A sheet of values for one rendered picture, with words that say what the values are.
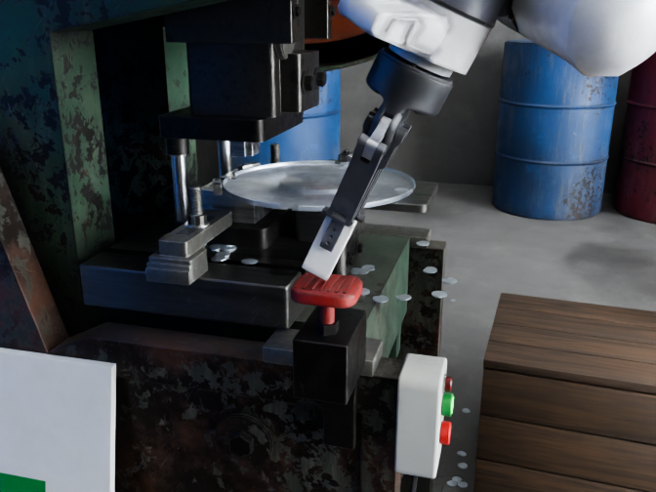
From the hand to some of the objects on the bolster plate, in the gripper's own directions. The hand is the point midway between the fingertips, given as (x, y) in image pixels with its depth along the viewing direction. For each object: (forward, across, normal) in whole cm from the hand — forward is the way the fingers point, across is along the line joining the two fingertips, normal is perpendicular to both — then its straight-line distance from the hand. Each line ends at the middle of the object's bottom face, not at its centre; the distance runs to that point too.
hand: (328, 244), depth 71 cm
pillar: (+18, +42, +24) cm, 51 cm away
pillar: (+18, +25, +24) cm, 39 cm away
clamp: (+19, +16, +17) cm, 30 cm away
